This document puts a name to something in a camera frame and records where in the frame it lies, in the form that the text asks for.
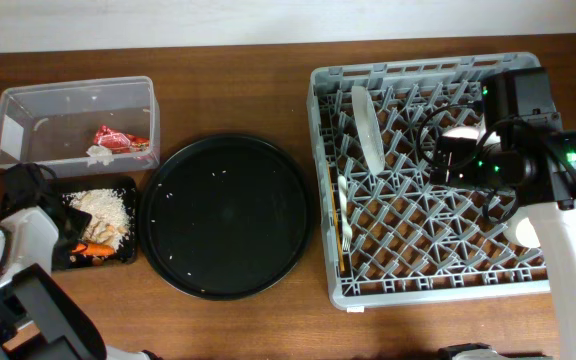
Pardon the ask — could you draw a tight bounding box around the orange carrot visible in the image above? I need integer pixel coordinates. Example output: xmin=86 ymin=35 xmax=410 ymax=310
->
xmin=71 ymin=242 xmax=115 ymax=257

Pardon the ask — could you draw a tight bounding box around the peanut shells and rice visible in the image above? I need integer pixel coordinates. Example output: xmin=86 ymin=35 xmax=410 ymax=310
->
xmin=65 ymin=189 xmax=130 ymax=251

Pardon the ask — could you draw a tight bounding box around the red snack wrapper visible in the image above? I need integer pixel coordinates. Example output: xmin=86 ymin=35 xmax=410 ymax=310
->
xmin=93 ymin=125 xmax=150 ymax=154

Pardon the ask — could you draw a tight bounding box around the cream cup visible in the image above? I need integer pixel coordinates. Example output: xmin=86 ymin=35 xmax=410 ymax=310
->
xmin=503 ymin=210 xmax=540 ymax=248

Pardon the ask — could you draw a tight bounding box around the grey plate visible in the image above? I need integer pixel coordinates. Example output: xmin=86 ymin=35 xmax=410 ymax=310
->
xmin=351 ymin=86 xmax=385 ymax=176

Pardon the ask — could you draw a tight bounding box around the grey dishwasher rack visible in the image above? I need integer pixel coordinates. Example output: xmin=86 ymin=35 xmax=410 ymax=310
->
xmin=307 ymin=52 xmax=550 ymax=311

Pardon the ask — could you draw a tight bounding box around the wooden chopstick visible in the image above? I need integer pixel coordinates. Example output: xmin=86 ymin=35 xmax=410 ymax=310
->
xmin=327 ymin=163 xmax=345 ymax=275

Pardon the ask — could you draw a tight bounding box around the white plastic fork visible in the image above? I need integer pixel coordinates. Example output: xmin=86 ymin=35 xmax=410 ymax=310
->
xmin=337 ymin=175 xmax=353 ymax=252

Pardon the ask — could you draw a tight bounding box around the pink bowl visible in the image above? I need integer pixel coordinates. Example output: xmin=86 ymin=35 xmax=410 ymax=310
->
xmin=440 ymin=126 xmax=485 ymax=146

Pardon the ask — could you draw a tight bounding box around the walnut piece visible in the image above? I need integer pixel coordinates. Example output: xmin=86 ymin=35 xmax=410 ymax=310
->
xmin=91 ymin=257 xmax=104 ymax=266

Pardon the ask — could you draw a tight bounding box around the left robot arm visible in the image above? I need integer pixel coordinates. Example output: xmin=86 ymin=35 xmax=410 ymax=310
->
xmin=0 ymin=163 xmax=157 ymax=360

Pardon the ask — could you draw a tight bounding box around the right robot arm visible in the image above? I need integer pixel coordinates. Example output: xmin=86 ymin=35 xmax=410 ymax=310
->
xmin=427 ymin=67 xmax=576 ymax=359

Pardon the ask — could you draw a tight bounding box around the black rectangular bin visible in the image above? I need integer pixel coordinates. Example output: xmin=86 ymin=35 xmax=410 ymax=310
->
xmin=0 ymin=174 xmax=139 ymax=272

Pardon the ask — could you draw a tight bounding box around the white tissue scrap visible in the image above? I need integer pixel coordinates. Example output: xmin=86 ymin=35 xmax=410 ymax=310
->
xmin=86 ymin=145 xmax=113 ymax=167

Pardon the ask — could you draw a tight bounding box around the clear plastic bin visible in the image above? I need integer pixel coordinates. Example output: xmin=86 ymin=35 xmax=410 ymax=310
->
xmin=0 ymin=76 xmax=160 ymax=178

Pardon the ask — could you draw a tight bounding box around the round black tray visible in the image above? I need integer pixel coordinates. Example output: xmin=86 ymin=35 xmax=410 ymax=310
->
xmin=137 ymin=134 xmax=316 ymax=301

